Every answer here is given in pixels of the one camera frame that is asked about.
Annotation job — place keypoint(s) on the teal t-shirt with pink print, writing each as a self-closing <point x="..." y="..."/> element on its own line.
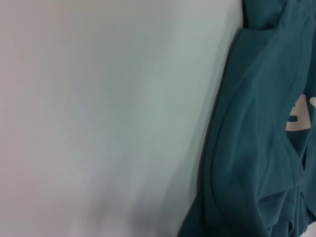
<point x="247" y="123"/>

